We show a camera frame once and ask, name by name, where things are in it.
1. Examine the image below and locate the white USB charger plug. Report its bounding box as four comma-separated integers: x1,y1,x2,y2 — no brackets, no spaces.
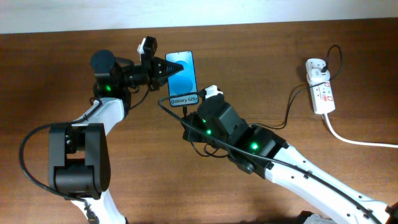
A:
307,68,330,86

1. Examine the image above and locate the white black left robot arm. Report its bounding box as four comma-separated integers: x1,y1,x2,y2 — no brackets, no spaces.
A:
49,36,183,223

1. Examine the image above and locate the white power strip cord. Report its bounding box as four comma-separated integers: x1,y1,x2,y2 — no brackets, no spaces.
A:
322,113,398,149

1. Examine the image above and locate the black USB charging cable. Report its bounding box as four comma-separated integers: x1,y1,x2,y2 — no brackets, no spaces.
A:
182,45,344,159

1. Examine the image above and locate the blue smartphone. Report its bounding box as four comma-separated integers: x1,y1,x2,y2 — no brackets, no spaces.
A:
165,51,198,107

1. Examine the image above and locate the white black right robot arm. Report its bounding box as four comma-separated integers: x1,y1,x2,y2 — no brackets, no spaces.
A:
182,94,397,223

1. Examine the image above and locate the white power strip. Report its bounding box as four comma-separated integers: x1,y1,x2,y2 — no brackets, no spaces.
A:
305,58,335,114

